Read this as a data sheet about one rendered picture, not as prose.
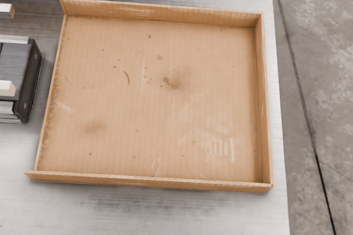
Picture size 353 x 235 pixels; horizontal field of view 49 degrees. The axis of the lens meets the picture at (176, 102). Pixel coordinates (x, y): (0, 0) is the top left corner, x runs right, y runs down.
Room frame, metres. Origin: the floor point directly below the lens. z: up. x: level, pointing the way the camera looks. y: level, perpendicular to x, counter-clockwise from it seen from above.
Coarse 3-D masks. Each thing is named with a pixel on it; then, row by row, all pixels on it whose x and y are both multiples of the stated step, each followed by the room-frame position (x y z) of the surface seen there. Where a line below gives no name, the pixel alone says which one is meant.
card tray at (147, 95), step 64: (64, 0) 0.34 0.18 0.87; (64, 64) 0.26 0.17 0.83; (128, 64) 0.27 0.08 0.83; (192, 64) 0.29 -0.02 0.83; (256, 64) 0.30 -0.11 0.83; (64, 128) 0.16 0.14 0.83; (128, 128) 0.17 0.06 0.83; (192, 128) 0.19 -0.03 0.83; (256, 128) 0.20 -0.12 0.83; (256, 192) 0.11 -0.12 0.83
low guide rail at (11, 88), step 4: (0, 80) 0.18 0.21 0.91; (0, 84) 0.18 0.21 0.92; (4, 84) 0.18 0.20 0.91; (8, 84) 0.18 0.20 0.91; (12, 84) 0.18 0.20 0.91; (0, 88) 0.17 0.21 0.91; (4, 88) 0.17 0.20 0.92; (8, 88) 0.17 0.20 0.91; (12, 88) 0.18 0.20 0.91; (0, 92) 0.17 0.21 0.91; (4, 92) 0.17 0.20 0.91; (8, 92) 0.17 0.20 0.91; (12, 92) 0.17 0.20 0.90
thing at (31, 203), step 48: (0, 0) 0.35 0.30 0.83; (48, 0) 0.37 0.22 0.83; (144, 0) 0.39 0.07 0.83; (192, 0) 0.41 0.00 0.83; (240, 0) 0.42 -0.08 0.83; (48, 48) 0.28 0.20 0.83; (0, 144) 0.13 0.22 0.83; (0, 192) 0.07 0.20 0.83; (48, 192) 0.08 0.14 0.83; (96, 192) 0.08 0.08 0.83; (144, 192) 0.09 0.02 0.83; (192, 192) 0.10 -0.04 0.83; (240, 192) 0.11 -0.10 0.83
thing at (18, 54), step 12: (0, 48) 0.24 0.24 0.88; (12, 48) 0.25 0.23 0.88; (24, 48) 0.25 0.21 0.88; (0, 60) 0.22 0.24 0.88; (12, 60) 0.23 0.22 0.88; (24, 60) 0.23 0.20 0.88; (0, 72) 0.21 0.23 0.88; (12, 72) 0.21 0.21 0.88; (24, 72) 0.21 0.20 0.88; (0, 96) 0.18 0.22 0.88; (12, 96) 0.18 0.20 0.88
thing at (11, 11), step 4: (0, 4) 0.25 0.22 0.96; (4, 4) 0.26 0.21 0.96; (8, 4) 0.26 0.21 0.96; (0, 8) 0.25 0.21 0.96; (4, 8) 0.25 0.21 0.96; (8, 8) 0.25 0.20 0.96; (12, 8) 0.25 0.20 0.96; (0, 12) 0.25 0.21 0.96; (4, 12) 0.25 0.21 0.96; (8, 12) 0.25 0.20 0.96; (12, 12) 0.25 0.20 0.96; (0, 16) 0.24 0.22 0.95; (4, 16) 0.25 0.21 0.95; (8, 16) 0.25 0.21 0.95; (12, 16) 0.25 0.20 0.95
